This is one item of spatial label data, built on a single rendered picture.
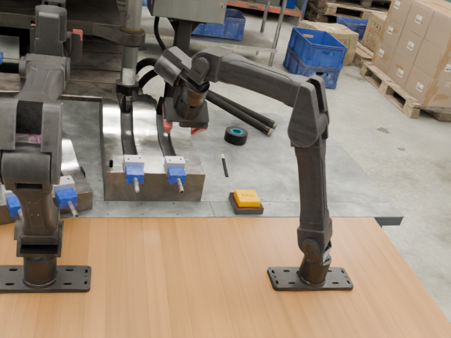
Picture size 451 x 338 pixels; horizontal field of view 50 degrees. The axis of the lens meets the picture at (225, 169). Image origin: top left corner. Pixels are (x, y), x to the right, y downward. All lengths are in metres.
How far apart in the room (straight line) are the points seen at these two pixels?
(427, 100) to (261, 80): 4.00
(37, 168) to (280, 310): 0.60
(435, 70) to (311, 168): 3.92
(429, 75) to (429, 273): 2.51
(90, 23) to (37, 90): 1.15
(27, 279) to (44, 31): 0.48
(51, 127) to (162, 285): 0.48
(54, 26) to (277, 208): 0.77
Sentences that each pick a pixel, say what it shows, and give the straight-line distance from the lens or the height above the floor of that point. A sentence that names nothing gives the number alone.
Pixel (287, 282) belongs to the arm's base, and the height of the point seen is 0.81.
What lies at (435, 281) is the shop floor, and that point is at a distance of 2.82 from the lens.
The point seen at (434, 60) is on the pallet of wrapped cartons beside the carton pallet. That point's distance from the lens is 4.92.
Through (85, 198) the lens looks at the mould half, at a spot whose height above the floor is 0.84.
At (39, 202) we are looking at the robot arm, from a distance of 0.86.
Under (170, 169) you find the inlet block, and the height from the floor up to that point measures 0.90.
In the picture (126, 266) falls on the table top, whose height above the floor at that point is 0.80.
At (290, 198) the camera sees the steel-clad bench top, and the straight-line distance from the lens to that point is 1.46.
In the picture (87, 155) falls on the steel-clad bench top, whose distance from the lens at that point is 1.51.
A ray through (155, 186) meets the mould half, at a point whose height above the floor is 0.85.
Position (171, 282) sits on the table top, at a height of 0.80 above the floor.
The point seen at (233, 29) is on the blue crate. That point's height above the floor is 0.36.
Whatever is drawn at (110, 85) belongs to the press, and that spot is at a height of 0.79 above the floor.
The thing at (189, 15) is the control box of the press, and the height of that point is 1.09.
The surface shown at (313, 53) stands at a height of 0.34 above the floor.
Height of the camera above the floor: 1.56
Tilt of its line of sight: 30 degrees down
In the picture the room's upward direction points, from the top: 12 degrees clockwise
